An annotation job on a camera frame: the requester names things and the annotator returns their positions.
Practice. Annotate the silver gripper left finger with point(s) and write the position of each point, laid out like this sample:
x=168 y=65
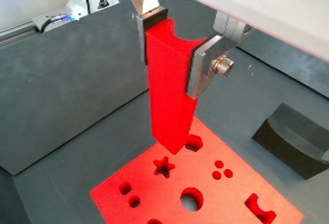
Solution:
x=150 y=14

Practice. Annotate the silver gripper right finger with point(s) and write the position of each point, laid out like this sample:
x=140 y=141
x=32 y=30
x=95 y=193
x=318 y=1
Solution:
x=210 y=59

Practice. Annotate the red arch block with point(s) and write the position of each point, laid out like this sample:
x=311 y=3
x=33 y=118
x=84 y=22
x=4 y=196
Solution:
x=171 y=107

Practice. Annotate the grey foam panel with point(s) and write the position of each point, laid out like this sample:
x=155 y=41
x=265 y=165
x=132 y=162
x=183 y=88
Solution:
x=63 y=80

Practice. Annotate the black block holder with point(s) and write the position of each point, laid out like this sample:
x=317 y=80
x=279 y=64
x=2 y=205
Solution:
x=297 y=140

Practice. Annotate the red shape sorting board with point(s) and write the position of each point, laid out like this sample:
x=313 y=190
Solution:
x=202 y=186

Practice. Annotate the aluminium rail with cable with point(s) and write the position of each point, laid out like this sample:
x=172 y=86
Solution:
x=36 y=26

